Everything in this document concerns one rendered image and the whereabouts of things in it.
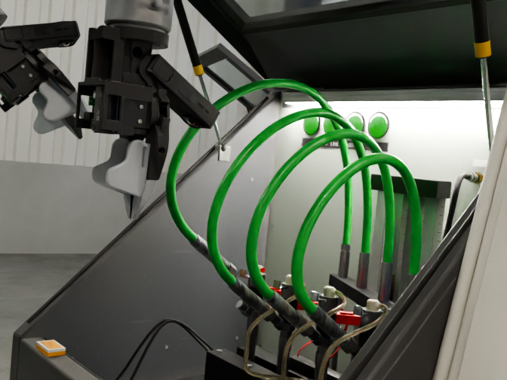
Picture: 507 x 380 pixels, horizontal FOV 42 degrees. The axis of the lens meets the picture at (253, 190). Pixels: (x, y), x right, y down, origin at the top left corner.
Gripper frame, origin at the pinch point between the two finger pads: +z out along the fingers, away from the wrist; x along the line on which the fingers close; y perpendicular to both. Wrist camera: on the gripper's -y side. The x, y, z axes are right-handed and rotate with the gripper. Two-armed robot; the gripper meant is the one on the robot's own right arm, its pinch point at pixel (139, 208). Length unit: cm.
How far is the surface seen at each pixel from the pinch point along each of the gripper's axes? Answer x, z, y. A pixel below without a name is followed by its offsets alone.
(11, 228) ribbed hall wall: -637, 97, -204
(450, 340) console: 24.5, 11.8, -28.4
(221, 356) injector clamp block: -13.6, 24.8, -24.6
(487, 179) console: 24.0, -7.1, -32.9
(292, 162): 4.6, -7.0, -19.1
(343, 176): 12.6, -5.9, -20.4
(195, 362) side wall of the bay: -43, 37, -40
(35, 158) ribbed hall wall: -639, 19, -225
